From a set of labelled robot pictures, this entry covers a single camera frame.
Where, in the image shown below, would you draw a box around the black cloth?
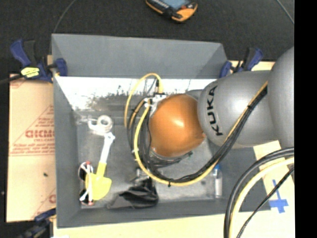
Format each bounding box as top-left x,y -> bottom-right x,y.
106,178 -> 159,210

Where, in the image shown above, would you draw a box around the grey metal bin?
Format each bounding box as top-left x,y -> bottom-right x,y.
51,33 -> 272,228

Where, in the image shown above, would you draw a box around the black and white sunglasses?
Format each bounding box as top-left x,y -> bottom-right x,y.
78,160 -> 95,206

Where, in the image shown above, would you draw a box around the brown cardboard board, red print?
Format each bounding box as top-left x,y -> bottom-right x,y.
5,73 -> 57,223

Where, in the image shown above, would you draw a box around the clear plastic bottle, blue cap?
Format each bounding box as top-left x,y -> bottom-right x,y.
212,164 -> 224,199

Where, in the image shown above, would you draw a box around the yellow and white toy shovel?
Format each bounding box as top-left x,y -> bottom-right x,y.
85,132 -> 116,201

